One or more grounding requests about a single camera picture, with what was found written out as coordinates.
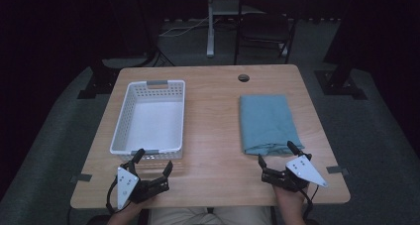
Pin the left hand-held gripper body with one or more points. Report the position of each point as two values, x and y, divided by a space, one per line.
127 185

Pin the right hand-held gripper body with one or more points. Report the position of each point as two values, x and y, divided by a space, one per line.
305 172

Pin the white plastic basket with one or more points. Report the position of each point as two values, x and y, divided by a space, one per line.
150 126

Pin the blue cloth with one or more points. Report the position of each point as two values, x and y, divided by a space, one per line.
266 122

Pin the person's left hand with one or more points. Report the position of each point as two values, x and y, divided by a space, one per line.
129 211

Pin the person's right hand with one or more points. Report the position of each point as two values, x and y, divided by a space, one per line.
290 203

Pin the grey tape strip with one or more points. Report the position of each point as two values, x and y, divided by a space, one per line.
337 169
81 177

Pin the person's beige trousers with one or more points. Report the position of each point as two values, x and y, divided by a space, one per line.
211 216

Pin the black stand base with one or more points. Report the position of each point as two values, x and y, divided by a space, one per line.
340 83
99 83

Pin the black folding chair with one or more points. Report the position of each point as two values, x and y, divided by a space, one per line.
264 33

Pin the white metal stand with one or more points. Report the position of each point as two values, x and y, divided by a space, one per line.
210 23

